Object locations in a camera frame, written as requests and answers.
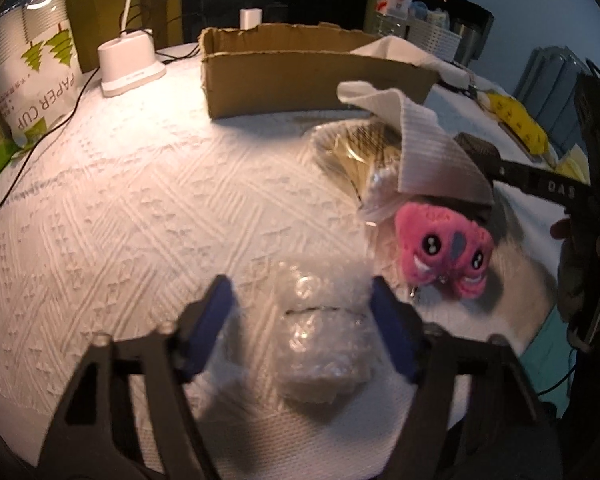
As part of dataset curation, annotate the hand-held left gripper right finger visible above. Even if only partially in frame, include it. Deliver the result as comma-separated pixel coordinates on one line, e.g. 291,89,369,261
370,275,563,480

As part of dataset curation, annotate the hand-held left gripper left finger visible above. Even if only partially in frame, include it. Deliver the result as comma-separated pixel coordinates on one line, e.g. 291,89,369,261
37,275,236,480

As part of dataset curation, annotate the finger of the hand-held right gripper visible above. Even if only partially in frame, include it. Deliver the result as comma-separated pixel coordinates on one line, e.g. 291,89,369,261
454,131,537,187

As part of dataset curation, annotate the white ribbed cloth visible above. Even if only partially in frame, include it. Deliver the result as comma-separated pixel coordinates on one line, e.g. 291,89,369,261
336,80,495,206

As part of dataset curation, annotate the bubble wrap packet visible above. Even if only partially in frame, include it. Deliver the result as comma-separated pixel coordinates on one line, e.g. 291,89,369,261
272,260,376,403

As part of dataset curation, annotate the pink plush toy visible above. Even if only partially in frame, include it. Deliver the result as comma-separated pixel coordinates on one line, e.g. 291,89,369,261
394,201,496,302

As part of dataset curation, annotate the clear plastic packet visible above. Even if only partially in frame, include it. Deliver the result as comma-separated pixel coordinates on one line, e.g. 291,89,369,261
307,120,411,222

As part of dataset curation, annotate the cardboard box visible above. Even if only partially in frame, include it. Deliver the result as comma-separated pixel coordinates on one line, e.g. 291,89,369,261
198,22,441,121

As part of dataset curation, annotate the person's right hand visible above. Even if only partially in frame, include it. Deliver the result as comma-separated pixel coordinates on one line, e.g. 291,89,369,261
550,217,590,322

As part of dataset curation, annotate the pale yellow paper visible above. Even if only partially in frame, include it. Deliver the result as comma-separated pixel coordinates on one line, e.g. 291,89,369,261
545,142,588,181

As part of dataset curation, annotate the yellow plastic bag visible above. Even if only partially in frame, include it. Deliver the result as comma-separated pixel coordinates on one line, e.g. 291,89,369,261
480,91,551,156

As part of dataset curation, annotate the grey padded headboard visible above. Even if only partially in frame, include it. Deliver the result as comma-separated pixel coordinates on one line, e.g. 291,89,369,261
515,46,596,146

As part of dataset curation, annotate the steel tumbler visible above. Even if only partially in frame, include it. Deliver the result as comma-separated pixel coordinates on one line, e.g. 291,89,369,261
450,17,483,66

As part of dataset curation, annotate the white woven basket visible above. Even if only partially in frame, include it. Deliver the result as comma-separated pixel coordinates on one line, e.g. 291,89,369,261
407,17,463,61

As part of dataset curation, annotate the white embossed table cover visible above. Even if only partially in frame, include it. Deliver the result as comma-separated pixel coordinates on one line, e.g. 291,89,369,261
0,42,561,480

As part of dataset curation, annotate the black appliance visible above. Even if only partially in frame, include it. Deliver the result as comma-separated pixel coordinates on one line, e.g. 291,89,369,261
420,0,495,31

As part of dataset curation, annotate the teal bed sheet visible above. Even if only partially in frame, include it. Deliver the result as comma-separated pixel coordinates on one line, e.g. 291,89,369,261
522,305,588,411

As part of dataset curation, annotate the clear water bottle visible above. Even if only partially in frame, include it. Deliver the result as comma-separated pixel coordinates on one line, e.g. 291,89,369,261
371,0,415,38

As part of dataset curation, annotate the black power adapter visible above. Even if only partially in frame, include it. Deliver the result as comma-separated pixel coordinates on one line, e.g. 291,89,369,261
264,0,292,25

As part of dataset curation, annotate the white desk lamp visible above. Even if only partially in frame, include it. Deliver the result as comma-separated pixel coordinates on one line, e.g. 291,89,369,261
97,0,167,97

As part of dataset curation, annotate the paper cup package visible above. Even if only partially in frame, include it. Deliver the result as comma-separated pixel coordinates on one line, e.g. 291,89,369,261
0,0,83,148

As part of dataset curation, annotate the yellow curtain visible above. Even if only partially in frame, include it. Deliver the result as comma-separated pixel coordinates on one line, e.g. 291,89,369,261
60,0,186,73

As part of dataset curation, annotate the black lamp cable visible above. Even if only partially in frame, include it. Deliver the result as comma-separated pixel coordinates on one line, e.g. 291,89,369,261
0,67,103,226

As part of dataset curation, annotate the black charger cable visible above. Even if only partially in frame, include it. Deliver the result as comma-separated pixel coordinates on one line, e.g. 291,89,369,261
122,0,201,63

